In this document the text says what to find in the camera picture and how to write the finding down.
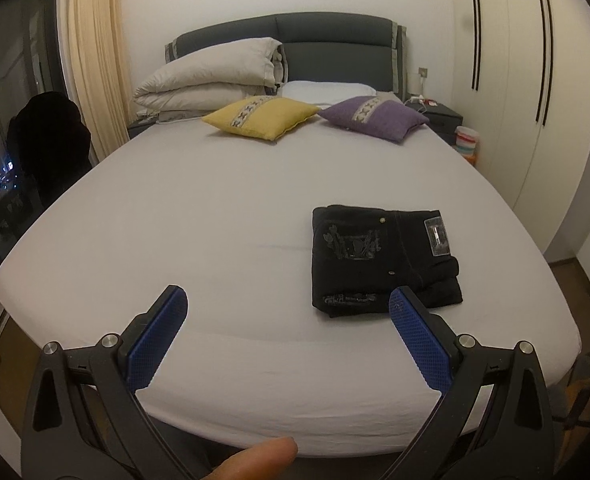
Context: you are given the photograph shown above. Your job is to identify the purple cushion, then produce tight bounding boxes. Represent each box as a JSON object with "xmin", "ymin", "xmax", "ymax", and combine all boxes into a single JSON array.
[{"xmin": 317, "ymin": 95, "xmax": 431, "ymax": 144}]

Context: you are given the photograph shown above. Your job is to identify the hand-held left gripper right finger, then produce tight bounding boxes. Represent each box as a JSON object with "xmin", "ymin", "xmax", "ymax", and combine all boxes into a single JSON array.
[{"xmin": 374, "ymin": 286, "xmax": 559, "ymax": 480}]

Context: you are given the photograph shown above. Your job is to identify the striped pastel container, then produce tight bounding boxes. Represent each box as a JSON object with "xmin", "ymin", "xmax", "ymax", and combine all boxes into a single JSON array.
[{"xmin": 453, "ymin": 126, "xmax": 480, "ymax": 159}]

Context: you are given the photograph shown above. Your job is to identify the dark grey nightstand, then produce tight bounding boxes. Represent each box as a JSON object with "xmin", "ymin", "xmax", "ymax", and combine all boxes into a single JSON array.
[
  {"xmin": 407, "ymin": 100, "xmax": 464, "ymax": 147},
  {"xmin": 127, "ymin": 117, "xmax": 158, "ymax": 141}
]

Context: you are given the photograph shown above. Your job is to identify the white charger cable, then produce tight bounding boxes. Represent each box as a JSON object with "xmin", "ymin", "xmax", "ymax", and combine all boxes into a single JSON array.
[{"xmin": 404, "ymin": 95, "xmax": 442, "ymax": 112}]

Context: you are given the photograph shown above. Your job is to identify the person's left hand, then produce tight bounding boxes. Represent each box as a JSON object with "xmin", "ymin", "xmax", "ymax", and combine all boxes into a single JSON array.
[{"xmin": 207, "ymin": 436, "xmax": 298, "ymax": 480}]

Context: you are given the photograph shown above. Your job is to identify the black pants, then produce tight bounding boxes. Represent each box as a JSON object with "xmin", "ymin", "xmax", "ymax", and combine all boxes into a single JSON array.
[{"xmin": 311, "ymin": 204, "xmax": 464, "ymax": 320}]

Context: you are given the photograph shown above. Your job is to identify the folded light grey duvet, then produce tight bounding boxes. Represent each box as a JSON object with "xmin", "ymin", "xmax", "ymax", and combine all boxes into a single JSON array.
[{"xmin": 132, "ymin": 36, "xmax": 290, "ymax": 124}]

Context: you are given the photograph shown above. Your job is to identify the white pillow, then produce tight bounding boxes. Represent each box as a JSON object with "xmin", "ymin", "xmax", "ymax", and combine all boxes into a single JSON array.
[{"xmin": 279, "ymin": 79, "xmax": 378, "ymax": 106}]

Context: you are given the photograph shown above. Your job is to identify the white wardrobe with black handles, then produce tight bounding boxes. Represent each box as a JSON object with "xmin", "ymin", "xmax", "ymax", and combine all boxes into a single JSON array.
[{"xmin": 449, "ymin": 0, "xmax": 590, "ymax": 262}]

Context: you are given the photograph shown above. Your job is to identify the grey upholstered headboard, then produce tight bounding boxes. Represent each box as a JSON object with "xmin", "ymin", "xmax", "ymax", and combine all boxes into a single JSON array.
[{"xmin": 164, "ymin": 11, "xmax": 408, "ymax": 100}]

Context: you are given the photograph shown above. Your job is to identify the cream curtain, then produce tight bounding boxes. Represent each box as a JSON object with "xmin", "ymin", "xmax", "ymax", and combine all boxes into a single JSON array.
[{"xmin": 67, "ymin": 0, "xmax": 131, "ymax": 167}]

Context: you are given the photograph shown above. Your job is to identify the black draped garment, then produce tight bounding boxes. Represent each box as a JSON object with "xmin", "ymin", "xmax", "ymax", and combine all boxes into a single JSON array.
[{"xmin": 7, "ymin": 92, "xmax": 94, "ymax": 211}]

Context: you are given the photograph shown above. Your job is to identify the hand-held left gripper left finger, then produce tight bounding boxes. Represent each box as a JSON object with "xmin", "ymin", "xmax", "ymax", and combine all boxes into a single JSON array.
[{"xmin": 22, "ymin": 285, "xmax": 212, "ymax": 480}]

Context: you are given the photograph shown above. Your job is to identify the dark chair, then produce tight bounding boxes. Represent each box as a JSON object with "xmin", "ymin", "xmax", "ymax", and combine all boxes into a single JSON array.
[{"xmin": 550, "ymin": 344, "xmax": 590, "ymax": 434}]

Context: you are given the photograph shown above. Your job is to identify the dark window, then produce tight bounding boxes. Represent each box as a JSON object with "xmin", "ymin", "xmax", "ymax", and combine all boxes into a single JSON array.
[{"xmin": 0, "ymin": 0, "xmax": 76, "ymax": 263}]

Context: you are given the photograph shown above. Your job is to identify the bed with white sheet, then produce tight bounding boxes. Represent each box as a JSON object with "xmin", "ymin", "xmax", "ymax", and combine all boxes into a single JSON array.
[{"xmin": 0, "ymin": 119, "xmax": 582, "ymax": 462}]

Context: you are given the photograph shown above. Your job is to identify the yellow cushion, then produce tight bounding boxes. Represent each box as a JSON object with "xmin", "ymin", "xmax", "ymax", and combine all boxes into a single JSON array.
[{"xmin": 201, "ymin": 95, "xmax": 322, "ymax": 142}]

